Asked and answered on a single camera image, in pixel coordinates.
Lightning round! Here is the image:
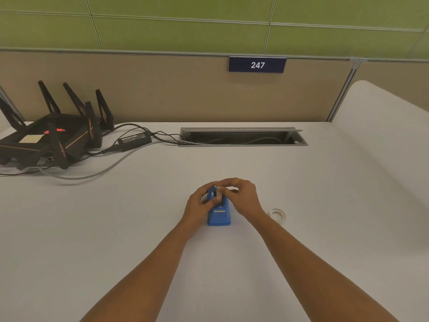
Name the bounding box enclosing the person's left hand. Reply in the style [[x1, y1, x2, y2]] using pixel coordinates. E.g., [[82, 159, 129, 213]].
[[183, 181, 219, 233]]

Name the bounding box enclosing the person's right hand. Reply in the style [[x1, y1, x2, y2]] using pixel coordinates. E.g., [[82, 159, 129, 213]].
[[218, 178, 266, 222]]

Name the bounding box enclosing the blue tape dispenser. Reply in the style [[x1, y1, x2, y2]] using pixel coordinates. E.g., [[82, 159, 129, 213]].
[[207, 186, 232, 227]]

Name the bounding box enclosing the person's right forearm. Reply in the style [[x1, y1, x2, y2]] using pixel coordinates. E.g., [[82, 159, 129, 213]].
[[240, 209, 399, 322]]

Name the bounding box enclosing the person's left forearm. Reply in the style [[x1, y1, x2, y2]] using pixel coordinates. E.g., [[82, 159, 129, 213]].
[[80, 220, 206, 322]]

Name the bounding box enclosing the black power adapter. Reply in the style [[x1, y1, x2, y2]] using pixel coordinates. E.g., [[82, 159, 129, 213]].
[[117, 133, 153, 153]]

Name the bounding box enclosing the wide beige partition panel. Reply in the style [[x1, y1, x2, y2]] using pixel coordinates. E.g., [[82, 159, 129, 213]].
[[0, 49, 358, 123]]

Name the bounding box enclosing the blue number sign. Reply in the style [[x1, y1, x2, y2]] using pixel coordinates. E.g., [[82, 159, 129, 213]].
[[228, 56, 288, 74]]

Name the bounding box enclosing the black router with antennas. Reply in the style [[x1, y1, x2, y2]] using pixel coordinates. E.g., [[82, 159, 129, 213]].
[[0, 80, 115, 171]]

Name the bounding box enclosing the narrow beige partition panel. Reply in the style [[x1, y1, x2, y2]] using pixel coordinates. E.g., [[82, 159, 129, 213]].
[[355, 59, 429, 113]]

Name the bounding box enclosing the grey metal cable tray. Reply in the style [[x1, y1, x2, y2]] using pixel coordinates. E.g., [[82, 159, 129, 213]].
[[179, 127, 308, 147]]

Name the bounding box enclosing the thin black adapter cable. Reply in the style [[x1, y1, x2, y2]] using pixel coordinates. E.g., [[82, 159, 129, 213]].
[[147, 130, 189, 144]]

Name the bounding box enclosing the grey cable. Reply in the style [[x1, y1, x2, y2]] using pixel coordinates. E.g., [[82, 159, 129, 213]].
[[38, 139, 183, 180]]

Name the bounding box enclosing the thick black power cable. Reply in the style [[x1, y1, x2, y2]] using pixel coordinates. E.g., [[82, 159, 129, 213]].
[[84, 146, 122, 159]]

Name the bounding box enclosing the grey metal partition post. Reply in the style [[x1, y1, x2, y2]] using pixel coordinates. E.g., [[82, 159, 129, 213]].
[[327, 58, 361, 123]]

